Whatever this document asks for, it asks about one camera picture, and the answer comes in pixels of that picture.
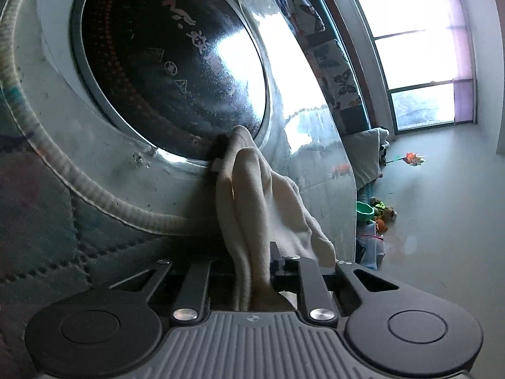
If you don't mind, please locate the green bowl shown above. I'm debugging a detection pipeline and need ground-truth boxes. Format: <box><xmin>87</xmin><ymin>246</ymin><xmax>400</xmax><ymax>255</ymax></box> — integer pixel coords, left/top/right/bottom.
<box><xmin>356</xmin><ymin>201</ymin><xmax>375</xmax><ymax>222</ymax></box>

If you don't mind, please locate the pile of small toys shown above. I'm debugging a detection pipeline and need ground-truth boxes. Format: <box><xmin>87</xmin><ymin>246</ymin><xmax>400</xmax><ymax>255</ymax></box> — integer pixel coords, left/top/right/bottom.
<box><xmin>371</xmin><ymin>198</ymin><xmax>397</xmax><ymax>220</ymax></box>

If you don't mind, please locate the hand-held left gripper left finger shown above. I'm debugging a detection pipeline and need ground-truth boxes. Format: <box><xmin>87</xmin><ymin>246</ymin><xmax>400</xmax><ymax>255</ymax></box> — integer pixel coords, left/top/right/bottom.
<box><xmin>108</xmin><ymin>260</ymin><xmax>237</xmax><ymax>323</ymax></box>

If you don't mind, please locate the large window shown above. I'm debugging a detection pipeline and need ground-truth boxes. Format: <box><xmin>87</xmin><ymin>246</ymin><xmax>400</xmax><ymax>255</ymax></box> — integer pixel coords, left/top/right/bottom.
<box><xmin>351</xmin><ymin>0</ymin><xmax>480</xmax><ymax>133</ymax></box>

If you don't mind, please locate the cream shirt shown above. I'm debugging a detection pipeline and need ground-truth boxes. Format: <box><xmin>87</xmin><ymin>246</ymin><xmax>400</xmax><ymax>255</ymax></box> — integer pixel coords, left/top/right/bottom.
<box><xmin>211</xmin><ymin>125</ymin><xmax>338</xmax><ymax>312</ymax></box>

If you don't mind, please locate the round black induction cooktop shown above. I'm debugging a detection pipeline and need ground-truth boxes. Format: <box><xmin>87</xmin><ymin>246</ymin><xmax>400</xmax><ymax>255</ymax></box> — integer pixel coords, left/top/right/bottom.
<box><xmin>0</xmin><ymin>0</ymin><xmax>293</xmax><ymax>230</ymax></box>

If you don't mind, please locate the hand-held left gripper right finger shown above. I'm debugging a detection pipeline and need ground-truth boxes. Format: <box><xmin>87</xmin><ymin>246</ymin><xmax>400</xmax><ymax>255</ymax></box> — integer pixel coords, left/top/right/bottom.
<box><xmin>269</xmin><ymin>242</ymin><xmax>400</xmax><ymax>323</ymax></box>

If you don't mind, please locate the white pillow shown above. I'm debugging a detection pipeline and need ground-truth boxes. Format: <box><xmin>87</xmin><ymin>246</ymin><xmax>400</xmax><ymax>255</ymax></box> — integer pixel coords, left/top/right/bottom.
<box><xmin>341</xmin><ymin>127</ymin><xmax>390</xmax><ymax>190</ymax></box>

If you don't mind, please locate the sheer purple curtain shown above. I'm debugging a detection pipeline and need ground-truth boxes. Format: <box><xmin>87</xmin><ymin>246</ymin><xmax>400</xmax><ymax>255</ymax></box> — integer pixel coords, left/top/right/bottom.
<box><xmin>432</xmin><ymin>0</ymin><xmax>476</xmax><ymax>124</ymax></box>

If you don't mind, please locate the clear plastic box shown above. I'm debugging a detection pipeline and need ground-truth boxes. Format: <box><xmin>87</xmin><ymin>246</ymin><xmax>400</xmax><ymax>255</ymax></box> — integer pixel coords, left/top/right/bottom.
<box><xmin>357</xmin><ymin>221</ymin><xmax>385</xmax><ymax>266</ymax></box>

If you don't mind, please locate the colourful pinwheel toy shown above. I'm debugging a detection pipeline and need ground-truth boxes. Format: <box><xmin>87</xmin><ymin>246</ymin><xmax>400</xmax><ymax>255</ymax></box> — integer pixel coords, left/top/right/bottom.
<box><xmin>384</xmin><ymin>151</ymin><xmax>429</xmax><ymax>168</ymax></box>

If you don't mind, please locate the butterfly print cushion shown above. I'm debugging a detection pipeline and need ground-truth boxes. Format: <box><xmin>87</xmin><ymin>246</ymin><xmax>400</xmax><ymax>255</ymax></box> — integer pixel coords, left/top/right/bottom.
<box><xmin>306</xmin><ymin>39</ymin><xmax>364</xmax><ymax>113</ymax></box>
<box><xmin>284</xmin><ymin>0</ymin><xmax>326</xmax><ymax>44</ymax></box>

